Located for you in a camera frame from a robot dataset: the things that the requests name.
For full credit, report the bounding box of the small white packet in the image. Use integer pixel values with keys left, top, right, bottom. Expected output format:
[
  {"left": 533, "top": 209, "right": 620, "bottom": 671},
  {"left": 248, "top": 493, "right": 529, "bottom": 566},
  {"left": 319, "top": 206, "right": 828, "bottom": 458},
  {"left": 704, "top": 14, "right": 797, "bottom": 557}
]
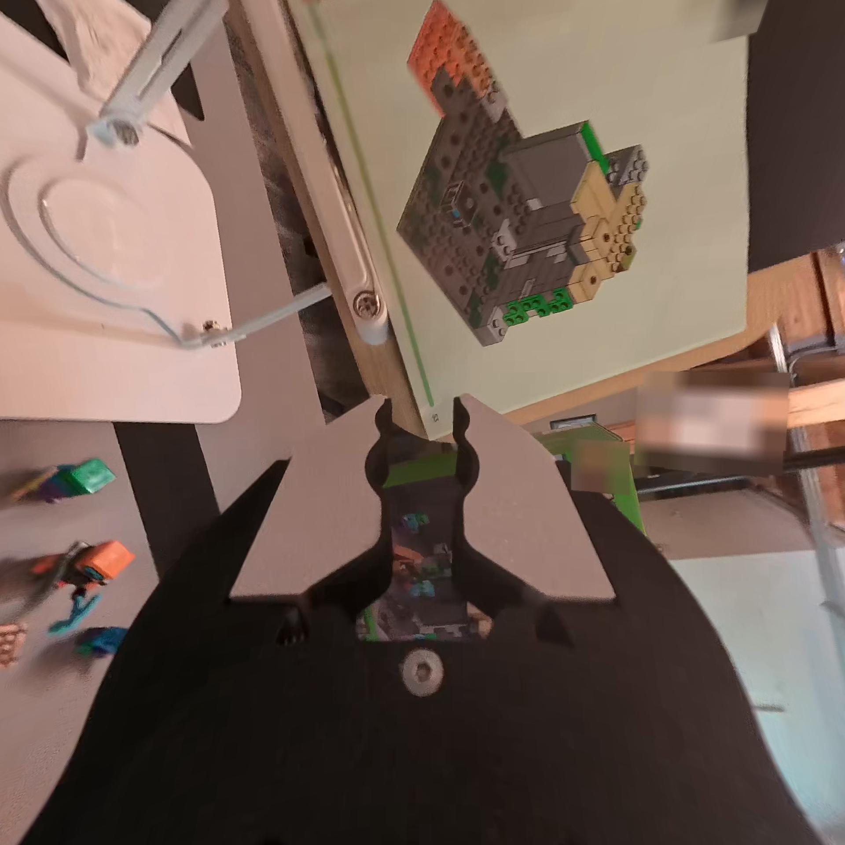
[{"left": 36, "top": 0, "right": 151, "bottom": 93}]

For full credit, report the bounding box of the pale green instruction booklet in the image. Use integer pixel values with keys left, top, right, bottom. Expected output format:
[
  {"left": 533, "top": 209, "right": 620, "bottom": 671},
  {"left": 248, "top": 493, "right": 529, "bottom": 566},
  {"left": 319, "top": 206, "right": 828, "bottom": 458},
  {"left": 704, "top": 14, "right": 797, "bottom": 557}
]
[{"left": 290, "top": 0, "right": 750, "bottom": 442}]

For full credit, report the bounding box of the green toy set box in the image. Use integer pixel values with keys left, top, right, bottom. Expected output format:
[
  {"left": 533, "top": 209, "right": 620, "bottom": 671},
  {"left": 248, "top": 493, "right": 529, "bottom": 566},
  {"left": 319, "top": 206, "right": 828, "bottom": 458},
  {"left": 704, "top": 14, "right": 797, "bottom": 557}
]
[{"left": 356, "top": 422, "right": 647, "bottom": 643}]

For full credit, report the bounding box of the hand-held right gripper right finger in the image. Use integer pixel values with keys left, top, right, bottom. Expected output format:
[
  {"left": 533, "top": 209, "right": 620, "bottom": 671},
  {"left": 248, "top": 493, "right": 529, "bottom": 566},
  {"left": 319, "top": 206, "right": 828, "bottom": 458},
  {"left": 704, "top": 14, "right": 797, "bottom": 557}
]
[{"left": 453, "top": 394, "right": 619, "bottom": 618}]

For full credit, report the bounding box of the green-headed toy figure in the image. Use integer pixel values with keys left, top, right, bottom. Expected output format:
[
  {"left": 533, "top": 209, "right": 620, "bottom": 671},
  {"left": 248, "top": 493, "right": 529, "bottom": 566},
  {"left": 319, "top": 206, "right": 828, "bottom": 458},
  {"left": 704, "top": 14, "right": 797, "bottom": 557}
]
[{"left": 12, "top": 457, "right": 117, "bottom": 506}]

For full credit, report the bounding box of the black partition panel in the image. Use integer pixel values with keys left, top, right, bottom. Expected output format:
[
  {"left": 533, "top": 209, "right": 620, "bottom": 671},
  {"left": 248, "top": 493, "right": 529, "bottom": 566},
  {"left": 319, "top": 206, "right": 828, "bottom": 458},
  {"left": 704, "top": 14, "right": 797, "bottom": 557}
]
[{"left": 746, "top": 0, "right": 845, "bottom": 273}]

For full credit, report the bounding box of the grey desk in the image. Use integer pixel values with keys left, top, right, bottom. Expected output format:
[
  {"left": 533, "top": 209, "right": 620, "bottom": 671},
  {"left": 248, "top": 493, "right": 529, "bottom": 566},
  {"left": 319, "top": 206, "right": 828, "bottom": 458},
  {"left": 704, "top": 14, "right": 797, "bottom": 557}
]
[{"left": 0, "top": 26, "right": 331, "bottom": 819}]

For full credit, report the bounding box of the cyan-headed toy figure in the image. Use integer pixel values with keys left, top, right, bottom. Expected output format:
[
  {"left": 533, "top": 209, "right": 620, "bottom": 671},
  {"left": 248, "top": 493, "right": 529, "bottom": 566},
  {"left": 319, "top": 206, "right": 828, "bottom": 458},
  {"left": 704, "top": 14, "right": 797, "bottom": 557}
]
[{"left": 74, "top": 625, "right": 128, "bottom": 659}]

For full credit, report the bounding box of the orange black toy figure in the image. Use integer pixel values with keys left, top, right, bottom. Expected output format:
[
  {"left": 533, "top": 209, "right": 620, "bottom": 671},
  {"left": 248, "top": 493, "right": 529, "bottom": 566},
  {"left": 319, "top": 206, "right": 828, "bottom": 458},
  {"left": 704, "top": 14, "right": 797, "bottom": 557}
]
[{"left": 29, "top": 539, "right": 137, "bottom": 638}]

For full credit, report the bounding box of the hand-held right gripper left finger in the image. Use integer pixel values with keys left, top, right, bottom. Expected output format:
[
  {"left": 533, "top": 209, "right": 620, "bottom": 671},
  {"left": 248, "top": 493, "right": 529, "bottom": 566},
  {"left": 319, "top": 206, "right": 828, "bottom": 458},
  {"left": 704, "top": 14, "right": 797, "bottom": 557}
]
[{"left": 230, "top": 395, "right": 393, "bottom": 628}]

